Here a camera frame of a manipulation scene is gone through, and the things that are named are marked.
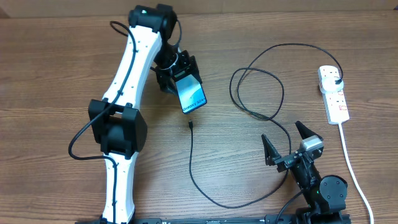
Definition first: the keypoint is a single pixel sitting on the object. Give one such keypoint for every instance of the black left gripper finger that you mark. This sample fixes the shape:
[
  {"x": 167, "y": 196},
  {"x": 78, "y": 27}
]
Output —
[
  {"x": 194, "y": 69},
  {"x": 167, "y": 85}
]

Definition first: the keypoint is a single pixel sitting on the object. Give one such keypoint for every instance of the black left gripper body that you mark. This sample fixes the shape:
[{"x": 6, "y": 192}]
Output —
[{"x": 168, "y": 63}]

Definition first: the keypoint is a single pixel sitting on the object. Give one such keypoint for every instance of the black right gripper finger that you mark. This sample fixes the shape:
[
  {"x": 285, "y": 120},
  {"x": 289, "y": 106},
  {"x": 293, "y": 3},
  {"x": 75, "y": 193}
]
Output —
[
  {"x": 270, "y": 152},
  {"x": 304, "y": 131}
]

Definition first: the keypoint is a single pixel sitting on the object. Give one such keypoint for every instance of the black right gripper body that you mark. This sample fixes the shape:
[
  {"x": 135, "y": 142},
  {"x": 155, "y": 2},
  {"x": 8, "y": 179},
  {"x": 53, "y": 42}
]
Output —
[{"x": 285, "y": 162}]

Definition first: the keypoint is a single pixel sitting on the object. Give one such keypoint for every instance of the blue Galaxy smartphone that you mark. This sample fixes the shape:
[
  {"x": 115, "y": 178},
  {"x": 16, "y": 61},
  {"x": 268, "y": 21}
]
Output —
[{"x": 190, "y": 94}]

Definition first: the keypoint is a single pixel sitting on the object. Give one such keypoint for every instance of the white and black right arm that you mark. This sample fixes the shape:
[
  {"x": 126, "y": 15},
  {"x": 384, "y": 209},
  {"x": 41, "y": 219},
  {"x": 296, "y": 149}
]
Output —
[{"x": 325, "y": 196}]

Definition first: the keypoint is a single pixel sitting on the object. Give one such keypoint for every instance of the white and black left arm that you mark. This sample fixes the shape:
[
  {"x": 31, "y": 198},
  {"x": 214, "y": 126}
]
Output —
[{"x": 117, "y": 123}]

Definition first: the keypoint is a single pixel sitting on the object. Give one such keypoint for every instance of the white charger plug adapter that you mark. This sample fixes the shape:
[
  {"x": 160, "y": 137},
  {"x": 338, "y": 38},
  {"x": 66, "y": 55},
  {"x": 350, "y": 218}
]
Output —
[{"x": 330, "y": 84}]

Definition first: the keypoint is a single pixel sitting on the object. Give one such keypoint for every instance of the white power strip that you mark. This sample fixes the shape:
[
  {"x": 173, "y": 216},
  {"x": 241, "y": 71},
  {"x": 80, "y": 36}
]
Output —
[{"x": 335, "y": 103}]

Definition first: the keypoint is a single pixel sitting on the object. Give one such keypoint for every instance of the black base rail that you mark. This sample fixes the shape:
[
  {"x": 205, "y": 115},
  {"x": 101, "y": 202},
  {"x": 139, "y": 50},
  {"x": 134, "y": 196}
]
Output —
[{"x": 217, "y": 221}]

